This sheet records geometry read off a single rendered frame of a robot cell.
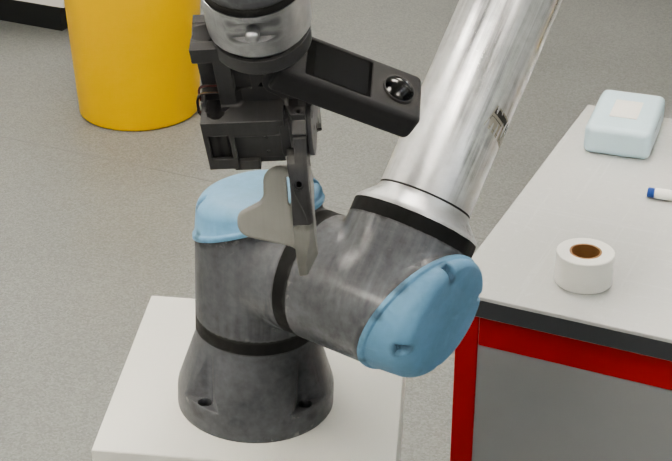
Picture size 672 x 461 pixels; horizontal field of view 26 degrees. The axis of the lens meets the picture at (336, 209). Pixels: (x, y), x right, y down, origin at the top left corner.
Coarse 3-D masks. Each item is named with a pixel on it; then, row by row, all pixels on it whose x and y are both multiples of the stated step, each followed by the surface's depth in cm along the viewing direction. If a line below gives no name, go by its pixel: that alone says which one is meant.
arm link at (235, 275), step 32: (224, 192) 131; (256, 192) 130; (288, 192) 130; (320, 192) 130; (224, 224) 127; (224, 256) 129; (256, 256) 127; (288, 256) 126; (224, 288) 130; (256, 288) 128; (224, 320) 132; (256, 320) 131
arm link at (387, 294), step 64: (512, 0) 127; (448, 64) 127; (512, 64) 127; (448, 128) 125; (384, 192) 125; (448, 192) 125; (320, 256) 125; (384, 256) 122; (448, 256) 122; (320, 320) 125; (384, 320) 121; (448, 320) 124
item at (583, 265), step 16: (576, 240) 177; (592, 240) 177; (560, 256) 174; (576, 256) 174; (592, 256) 177; (608, 256) 174; (560, 272) 174; (576, 272) 172; (592, 272) 172; (608, 272) 173; (576, 288) 173; (592, 288) 173; (608, 288) 175
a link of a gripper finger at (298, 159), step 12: (300, 144) 107; (288, 156) 107; (300, 156) 107; (288, 168) 107; (300, 168) 107; (300, 180) 107; (300, 192) 108; (300, 204) 109; (300, 216) 110; (312, 216) 110
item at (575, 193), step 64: (576, 128) 217; (576, 192) 198; (640, 192) 198; (512, 256) 182; (640, 256) 182; (512, 320) 173; (576, 320) 169; (640, 320) 168; (512, 384) 178; (576, 384) 174; (640, 384) 170; (512, 448) 182; (576, 448) 178; (640, 448) 174
